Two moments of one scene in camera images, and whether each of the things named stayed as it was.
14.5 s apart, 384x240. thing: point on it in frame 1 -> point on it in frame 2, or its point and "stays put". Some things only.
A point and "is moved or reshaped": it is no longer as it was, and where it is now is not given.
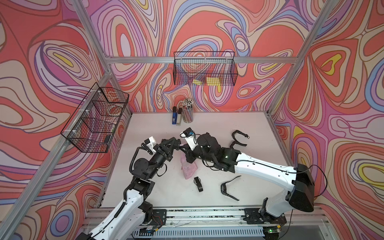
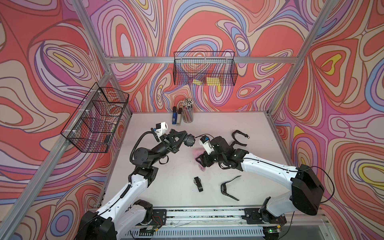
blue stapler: (174, 115) stays put
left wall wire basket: (91, 127) stays put
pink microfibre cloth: (188, 168) is moved or reshaped
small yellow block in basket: (197, 82) stays put
